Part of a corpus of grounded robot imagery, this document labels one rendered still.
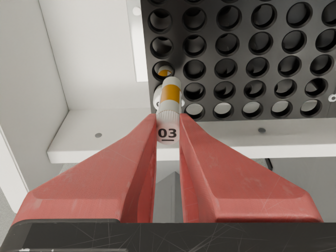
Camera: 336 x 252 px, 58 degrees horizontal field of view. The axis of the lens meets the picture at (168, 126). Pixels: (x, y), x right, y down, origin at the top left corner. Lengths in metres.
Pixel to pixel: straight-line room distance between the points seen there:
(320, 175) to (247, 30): 0.41
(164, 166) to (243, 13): 1.24
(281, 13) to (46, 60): 0.17
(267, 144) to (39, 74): 0.17
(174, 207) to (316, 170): 0.78
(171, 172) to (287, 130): 1.18
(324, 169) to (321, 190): 0.04
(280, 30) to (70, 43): 0.15
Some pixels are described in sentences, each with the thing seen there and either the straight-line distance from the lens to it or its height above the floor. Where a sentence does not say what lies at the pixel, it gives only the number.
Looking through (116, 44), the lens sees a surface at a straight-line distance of 0.24.
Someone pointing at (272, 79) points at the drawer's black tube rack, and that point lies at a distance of 0.19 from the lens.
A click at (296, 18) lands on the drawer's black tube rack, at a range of 0.21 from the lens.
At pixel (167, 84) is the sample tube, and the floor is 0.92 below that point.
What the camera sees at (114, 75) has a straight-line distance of 0.26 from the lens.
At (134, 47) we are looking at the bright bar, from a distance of 0.23.
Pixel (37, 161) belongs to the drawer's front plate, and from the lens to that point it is 0.23.
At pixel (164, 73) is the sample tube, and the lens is 0.20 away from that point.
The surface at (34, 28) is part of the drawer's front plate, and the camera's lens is 0.24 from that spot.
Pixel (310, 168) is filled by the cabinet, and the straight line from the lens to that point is 0.59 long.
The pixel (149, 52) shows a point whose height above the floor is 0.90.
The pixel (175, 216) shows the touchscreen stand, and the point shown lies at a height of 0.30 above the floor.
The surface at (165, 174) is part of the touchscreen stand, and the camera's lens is 1.41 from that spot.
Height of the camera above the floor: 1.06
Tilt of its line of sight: 56 degrees down
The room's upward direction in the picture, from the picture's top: 178 degrees counter-clockwise
